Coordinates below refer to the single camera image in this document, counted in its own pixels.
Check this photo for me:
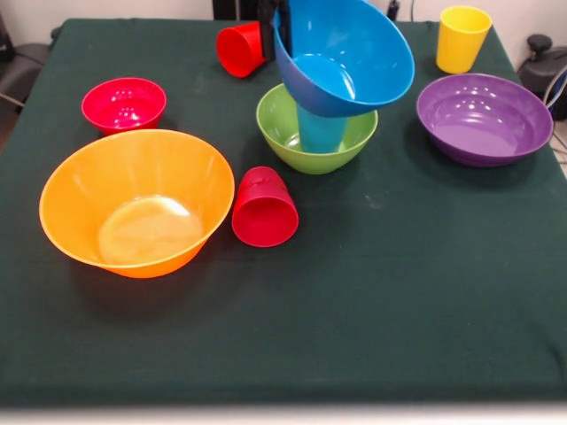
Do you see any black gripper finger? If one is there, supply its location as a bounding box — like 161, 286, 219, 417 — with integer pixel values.
276, 0, 294, 53
259, 0, 277, 61

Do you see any tall red cup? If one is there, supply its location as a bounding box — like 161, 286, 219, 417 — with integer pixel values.
215, 21, 267, 80

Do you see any light blue bowl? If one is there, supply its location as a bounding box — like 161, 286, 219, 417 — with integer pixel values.
273, 0, 416, 119

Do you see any green bowl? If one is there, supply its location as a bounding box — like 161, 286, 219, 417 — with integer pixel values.
255, 83, 379, 175

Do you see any light blue cup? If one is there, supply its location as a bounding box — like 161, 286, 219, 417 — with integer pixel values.
296, 104, 350, 154

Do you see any short crimson cup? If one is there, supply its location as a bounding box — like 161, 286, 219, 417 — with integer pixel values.
231, 166, 300, 248

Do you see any purple bowl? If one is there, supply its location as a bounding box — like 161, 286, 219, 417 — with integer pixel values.
416, 73, 555, 168

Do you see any small crimson bowl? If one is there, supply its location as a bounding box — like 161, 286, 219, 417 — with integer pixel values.
81, 77, 167, 136

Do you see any yellow cup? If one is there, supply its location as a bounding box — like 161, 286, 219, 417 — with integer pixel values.
436, 5, 493, 75

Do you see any large orange bowl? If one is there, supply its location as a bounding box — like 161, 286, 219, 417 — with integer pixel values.
38, 128, 237, 280

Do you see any black office chair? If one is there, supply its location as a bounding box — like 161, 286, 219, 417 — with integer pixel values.
517, 34, 567, 107
0, 12, 53, 107

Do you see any dark green tablecloth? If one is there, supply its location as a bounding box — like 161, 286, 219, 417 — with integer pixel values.
0, 17, 567, 406

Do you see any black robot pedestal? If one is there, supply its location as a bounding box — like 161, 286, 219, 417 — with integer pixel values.
212, 0, 402, 22

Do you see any tangle of cables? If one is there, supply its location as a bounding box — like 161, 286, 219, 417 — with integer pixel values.
536, 66, 567, 154

